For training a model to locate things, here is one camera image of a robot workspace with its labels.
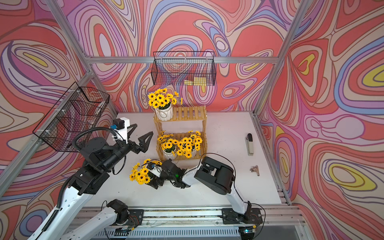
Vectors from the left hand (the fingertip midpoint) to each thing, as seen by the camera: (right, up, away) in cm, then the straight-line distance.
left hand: (145, 129), depth 61 cm
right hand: (-5, -29, +24) cm, 38 cm away
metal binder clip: (+58, -25, +28) cm, 69 cm away
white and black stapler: (+57, -9, +37) cm, 69 cm away
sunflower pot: (-4, -22, +10) cm, 24 cm away
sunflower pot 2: (+6, -9, +19) cm, 22 cm away
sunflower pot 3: (+17, -10, +19) cm, 28 cm away
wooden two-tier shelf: (+11, -10, +22) cm, 27 cm away
